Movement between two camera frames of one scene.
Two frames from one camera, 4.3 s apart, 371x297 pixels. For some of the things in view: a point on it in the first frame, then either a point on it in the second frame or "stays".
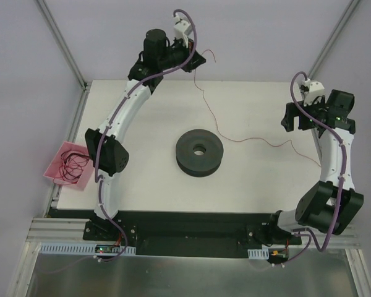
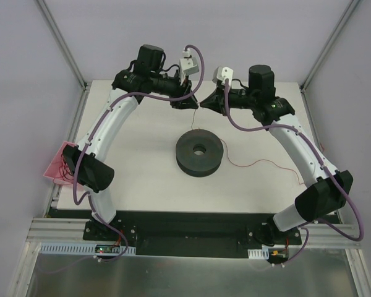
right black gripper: (297, 114) to (219, 99)
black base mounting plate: (186, 232) stays
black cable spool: (201, 166) stays
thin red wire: (245, 140) to (245, 164)
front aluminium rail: (59, 230) stays
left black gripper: (188, 62) to (182, 93)
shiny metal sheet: (329, 273) stays
